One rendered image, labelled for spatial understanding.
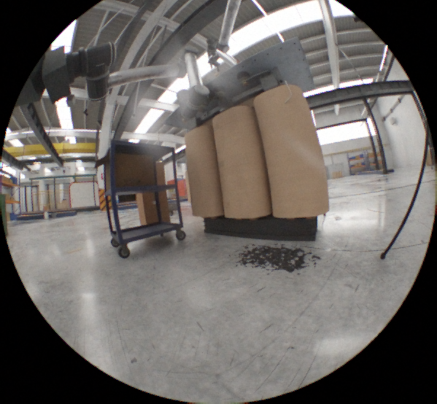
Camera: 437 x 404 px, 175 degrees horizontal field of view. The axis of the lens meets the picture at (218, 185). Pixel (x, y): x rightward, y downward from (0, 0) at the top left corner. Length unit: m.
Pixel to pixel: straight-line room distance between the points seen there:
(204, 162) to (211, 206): 0.39
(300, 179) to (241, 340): 0.81
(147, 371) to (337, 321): 0.53
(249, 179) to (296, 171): 0.34
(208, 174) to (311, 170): 0.86
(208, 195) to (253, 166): 0.50
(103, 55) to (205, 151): 1.19
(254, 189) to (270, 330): 0.84
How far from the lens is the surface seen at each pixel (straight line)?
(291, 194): 0.89
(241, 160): 1.04
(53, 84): 1.13
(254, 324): 0.52
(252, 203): 1.02
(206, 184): 1.29
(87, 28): 11.71
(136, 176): 1.25
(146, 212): 1.89
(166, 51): 5.14
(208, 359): 0.47
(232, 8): 1.52
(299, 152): 0.89
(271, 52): 1.23
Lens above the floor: 0.43
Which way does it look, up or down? 2 degrees up
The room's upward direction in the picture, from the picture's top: 7 degrees counter-clockwise
